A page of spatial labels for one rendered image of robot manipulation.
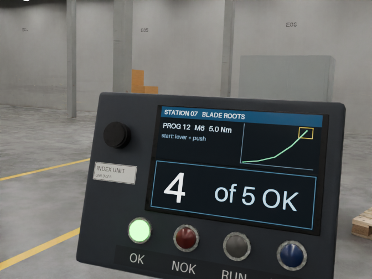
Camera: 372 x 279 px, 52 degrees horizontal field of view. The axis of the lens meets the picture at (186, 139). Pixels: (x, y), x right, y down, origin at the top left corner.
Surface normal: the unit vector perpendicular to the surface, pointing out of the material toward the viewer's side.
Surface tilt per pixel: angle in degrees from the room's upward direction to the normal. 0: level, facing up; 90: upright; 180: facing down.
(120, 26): 90
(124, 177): 75
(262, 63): 90
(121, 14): 90
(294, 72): 90
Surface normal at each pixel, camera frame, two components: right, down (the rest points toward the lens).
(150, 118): -0.29, -0.14
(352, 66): -0.44, 0.11
